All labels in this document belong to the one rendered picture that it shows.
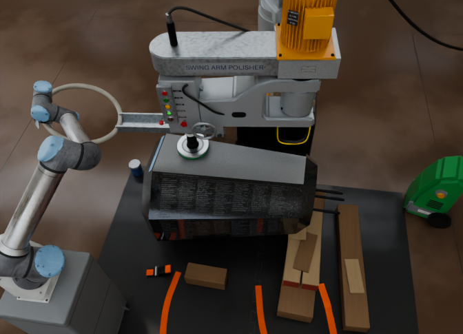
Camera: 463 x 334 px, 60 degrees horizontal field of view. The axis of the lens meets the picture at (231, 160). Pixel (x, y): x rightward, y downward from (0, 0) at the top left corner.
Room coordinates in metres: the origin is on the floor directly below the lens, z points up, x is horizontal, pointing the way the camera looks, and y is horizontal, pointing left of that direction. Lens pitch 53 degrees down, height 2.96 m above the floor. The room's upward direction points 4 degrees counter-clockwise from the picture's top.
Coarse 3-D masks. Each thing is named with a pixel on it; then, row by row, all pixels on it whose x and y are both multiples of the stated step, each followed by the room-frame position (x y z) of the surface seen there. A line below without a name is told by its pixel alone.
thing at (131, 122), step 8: (120, 112) 1.83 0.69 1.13; (128, 120) 1.80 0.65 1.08; (136, 120) 1.79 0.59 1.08; (144, 120) 1.79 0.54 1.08; (152, 120) 1.79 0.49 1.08; (160, 120) 1.79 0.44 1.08; (120, 128) 1.71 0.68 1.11; (128, 128) 1.70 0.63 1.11; (136, 128) 1.70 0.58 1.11; (144, 128) 1.69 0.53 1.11; (152, 128) 1.69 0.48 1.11; (160, 128) 1.68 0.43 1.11; (168, 128) 1.68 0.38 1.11; (224, 128) 1.65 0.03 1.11
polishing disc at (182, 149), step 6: (180, 138) 1.78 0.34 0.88; (186, 138) 1.78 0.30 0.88; (198, 138) 1.77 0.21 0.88; (180, 144) 1.73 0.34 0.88; (186, 144) 1.73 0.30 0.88; (204, 144) 1.72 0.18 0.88; (180, 150) 1.68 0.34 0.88; (186, 150) 1.68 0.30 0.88; (192, 150) 1.67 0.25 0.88; (198, 150) 1.67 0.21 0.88; (204, 150) 1.67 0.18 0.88; (186, 156) 1.63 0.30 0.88; (192, 156) 1.62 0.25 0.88; (198, 156) 1.63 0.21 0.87
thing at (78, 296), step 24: (72, 264) 0.93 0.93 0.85; (96, 264) 0.98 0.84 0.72; (72, 288) 0.80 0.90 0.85; (96, 288) 0.88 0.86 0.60; (0, 312) 0.69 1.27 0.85; (24, 312) 0.69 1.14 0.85; (48, 312) 0.68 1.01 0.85; (72, 312) 0.69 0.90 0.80; (96, 312) 0.78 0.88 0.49; (120, 312) 0.89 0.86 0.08
